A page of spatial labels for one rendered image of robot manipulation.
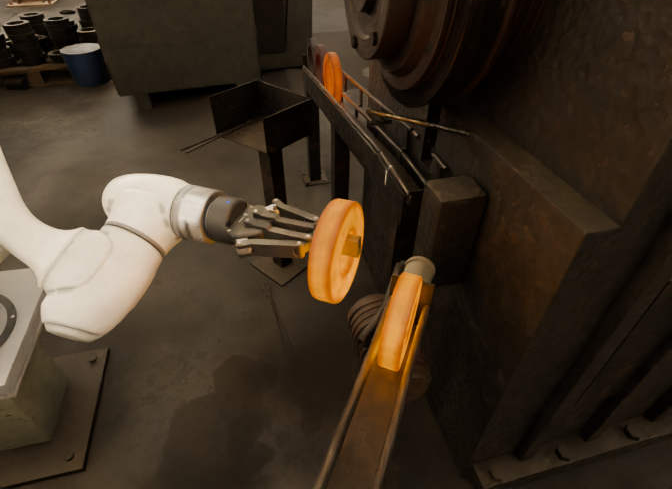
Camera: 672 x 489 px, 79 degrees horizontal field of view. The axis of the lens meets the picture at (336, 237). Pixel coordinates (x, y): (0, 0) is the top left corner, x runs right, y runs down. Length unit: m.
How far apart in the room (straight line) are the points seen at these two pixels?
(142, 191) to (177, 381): 0.91
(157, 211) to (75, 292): 0.16
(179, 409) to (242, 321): 0.36
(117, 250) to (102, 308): 0.08
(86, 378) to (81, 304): 0.98
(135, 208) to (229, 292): 1.05
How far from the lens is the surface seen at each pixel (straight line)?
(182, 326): 1.64
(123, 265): 0.66
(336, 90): 1.59
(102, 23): 3.27
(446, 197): 0.77
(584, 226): 0.66
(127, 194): 0.73
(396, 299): 0.60
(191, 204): 0.66
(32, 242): 0.70
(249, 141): 1.40
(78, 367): 1.66
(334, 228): 0.54
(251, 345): 1.52
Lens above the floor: 1.23
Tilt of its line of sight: 40 degrees down
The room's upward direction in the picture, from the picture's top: straight up
